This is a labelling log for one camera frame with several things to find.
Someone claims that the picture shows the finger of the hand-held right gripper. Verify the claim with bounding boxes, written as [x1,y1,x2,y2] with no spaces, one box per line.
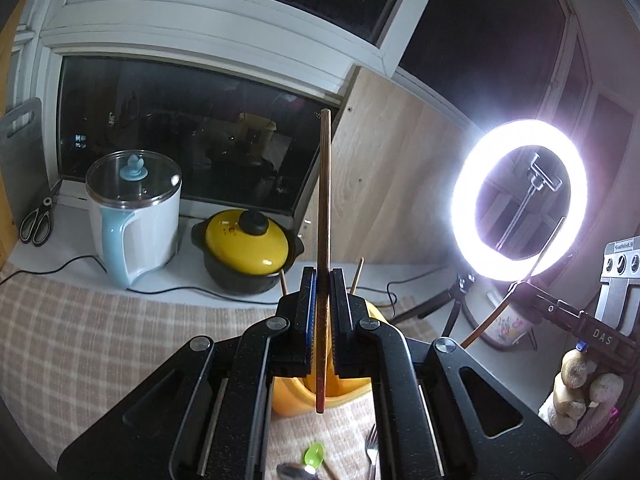
[510,281,638,363]

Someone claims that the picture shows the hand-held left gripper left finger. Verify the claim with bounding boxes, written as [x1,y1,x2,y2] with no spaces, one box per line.
[57,266,321,480]

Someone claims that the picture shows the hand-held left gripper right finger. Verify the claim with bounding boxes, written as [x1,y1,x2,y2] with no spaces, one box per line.
[330,267,586,480]

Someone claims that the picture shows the yellow plastic utensil container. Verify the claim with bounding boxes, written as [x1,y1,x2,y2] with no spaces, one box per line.
[270,300,391,418]

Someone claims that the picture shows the green plastic spoon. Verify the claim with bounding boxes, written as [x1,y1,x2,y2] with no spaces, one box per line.
[303,441,335,480]

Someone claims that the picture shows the metal fork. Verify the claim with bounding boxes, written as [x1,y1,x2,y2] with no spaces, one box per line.
[364,422,381,480]

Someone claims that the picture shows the person's right hand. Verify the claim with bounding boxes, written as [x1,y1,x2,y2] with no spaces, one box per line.
[550,349,626,436]

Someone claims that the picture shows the white floral rice cooker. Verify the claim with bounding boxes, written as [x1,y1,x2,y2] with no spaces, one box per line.
[462,277,538,348]

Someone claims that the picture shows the black pot with yellow lid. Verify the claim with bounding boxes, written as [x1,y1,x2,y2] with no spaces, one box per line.
[190,208,306,295]

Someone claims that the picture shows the black tripod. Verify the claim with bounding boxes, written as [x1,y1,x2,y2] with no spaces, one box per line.
[392,272,476,351]

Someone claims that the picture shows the phone holder clamp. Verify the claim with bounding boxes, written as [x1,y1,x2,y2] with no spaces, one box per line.
[497,155,563,251]

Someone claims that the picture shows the metal spoon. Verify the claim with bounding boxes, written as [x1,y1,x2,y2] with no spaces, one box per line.
[276,462,318,480]

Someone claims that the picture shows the white and blue electric kettle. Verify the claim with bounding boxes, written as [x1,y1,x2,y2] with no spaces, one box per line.
[85,150,183,288]

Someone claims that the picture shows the black framed window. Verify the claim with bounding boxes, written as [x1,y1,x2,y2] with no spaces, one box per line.
[56,55,341,218]

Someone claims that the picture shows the checked beige tablecloth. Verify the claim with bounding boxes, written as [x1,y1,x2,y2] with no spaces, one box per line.
[0,262,451,480]

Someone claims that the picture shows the white framed window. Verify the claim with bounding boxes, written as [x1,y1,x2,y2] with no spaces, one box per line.
[40,0,441,76]

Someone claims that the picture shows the grey cutting board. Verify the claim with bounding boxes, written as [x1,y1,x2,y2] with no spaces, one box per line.
[0,97,43,211]

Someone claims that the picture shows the brown wooden cabinet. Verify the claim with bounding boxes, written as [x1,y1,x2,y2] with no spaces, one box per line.
[0,0,31,266]

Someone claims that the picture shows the black ring light cable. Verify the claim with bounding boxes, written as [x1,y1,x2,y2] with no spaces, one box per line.
[386,265,451,323]

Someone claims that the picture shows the black kettle cable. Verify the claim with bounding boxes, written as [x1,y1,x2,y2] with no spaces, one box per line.
[0,255,281,306]

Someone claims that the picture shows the black handled scissors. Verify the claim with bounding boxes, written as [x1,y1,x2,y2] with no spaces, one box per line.
[19,180,63,247]

